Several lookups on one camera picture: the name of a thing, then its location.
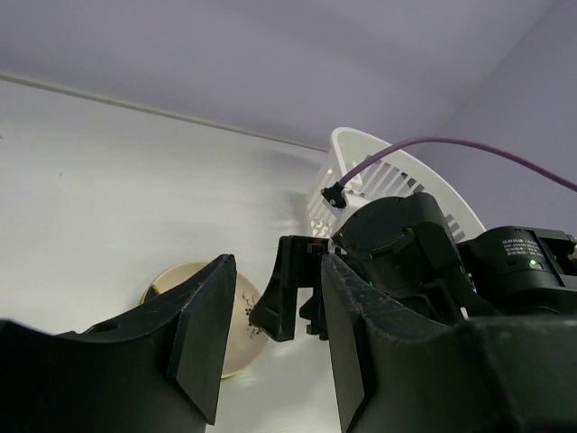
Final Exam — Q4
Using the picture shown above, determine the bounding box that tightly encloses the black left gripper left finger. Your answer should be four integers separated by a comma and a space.
1, 254, 236, 432

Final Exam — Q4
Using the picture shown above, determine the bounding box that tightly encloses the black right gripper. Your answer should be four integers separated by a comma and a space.
249, 191, 501, 342

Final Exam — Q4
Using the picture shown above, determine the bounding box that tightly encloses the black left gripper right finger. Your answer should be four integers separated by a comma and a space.
322, 254, 576, 432

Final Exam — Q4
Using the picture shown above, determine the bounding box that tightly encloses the cream plate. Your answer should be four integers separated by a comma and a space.
140, 262, 269, 379

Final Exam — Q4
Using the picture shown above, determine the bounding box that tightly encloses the white plastic dish rack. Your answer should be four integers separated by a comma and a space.
306, 127, 485, 243

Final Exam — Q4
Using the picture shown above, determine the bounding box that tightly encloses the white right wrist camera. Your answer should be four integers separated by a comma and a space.
335, 189, 371, 224

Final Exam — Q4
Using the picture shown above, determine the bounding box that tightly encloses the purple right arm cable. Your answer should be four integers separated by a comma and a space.
320, 135, 577, 209

